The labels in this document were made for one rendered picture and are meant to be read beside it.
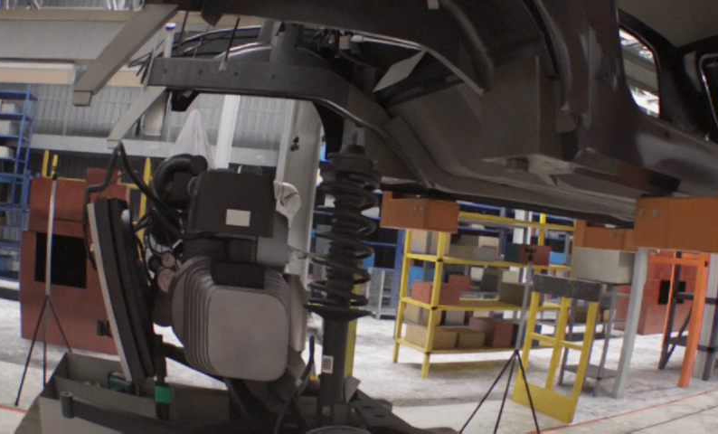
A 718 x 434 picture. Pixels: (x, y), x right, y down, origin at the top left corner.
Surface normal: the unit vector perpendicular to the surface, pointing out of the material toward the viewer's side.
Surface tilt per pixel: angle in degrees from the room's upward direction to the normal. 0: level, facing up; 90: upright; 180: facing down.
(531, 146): 90
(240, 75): 90
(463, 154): 108
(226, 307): 90
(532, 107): 90
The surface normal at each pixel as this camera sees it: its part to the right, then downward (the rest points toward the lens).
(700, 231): -0.94, -0.10
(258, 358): 0.34, 0.03
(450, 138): 0.19, 0.22
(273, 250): 0.66, 0.06
